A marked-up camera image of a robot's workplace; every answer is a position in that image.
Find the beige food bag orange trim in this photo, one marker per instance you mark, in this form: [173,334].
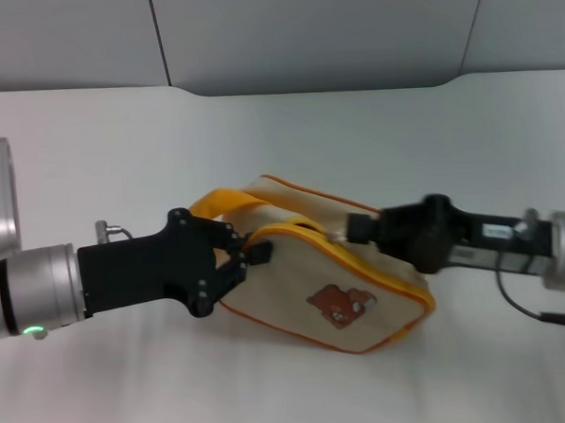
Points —
[315,285]

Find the silver metal zipper pull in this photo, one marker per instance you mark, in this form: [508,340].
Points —
[337,236]

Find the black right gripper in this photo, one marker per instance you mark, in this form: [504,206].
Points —
[473,239]

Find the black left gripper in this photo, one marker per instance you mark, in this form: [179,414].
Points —
[143,271]

